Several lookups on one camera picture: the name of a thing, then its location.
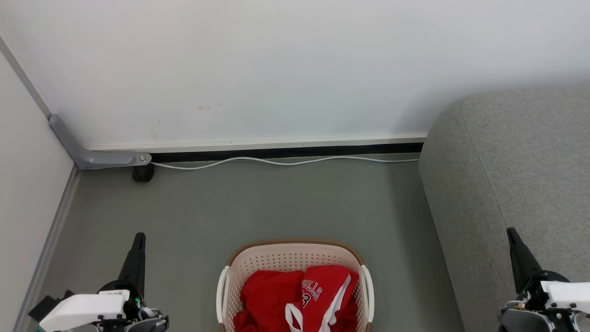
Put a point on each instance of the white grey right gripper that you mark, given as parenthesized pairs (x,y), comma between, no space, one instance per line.
(564,293)

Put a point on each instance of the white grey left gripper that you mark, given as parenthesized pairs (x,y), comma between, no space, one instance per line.
(83,309)

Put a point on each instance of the red jersey garment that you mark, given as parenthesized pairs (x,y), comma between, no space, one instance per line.
(272,295)

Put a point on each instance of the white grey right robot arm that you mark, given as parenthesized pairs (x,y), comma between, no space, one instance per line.
(523,321)

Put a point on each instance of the grey fabric sofa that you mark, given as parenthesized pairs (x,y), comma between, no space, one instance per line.
(516,170)

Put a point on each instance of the black caster wheel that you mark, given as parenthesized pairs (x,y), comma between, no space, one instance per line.
(143,173)

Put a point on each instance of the beige perforated laundry basket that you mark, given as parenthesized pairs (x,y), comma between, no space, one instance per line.
(286,258)

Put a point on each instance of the white baseboard strip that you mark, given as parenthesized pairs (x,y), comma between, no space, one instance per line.
(258,143)

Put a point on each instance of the grey metal corner bracket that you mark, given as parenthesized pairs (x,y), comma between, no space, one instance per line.
(87,157)

